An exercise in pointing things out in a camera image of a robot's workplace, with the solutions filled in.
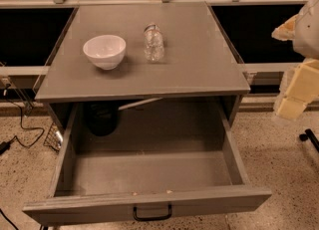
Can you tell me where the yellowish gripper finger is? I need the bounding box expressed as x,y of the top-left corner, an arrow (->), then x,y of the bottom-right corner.
271,15 -> 297,41

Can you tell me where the grey top drawer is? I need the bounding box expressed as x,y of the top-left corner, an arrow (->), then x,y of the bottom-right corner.
23,101 -> 271,226

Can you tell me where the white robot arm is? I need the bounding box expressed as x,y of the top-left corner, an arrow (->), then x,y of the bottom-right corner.
271,0 -> 319,120

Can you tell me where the grey drawer cabinet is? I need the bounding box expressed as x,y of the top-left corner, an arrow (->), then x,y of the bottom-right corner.
34,2 -> 251,135

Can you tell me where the black wheeled base leg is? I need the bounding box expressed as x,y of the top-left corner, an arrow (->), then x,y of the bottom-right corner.
299,128 -> 319,152

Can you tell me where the clear plastic water bottle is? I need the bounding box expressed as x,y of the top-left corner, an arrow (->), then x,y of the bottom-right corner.
144,23 -> 164,63

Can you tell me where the white ceramic bowl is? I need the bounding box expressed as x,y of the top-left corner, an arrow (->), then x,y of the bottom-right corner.
83,35 -> 127,70

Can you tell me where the black top drawer handle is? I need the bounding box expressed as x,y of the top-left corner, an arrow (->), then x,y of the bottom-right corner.
133,204 -> 172,222

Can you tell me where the wire mesh basket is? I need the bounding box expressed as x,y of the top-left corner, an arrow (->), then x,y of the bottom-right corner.
43,123 -> 63,152

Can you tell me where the black power cable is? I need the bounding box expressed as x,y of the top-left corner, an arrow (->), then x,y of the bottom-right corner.
0,84 -> 46,156

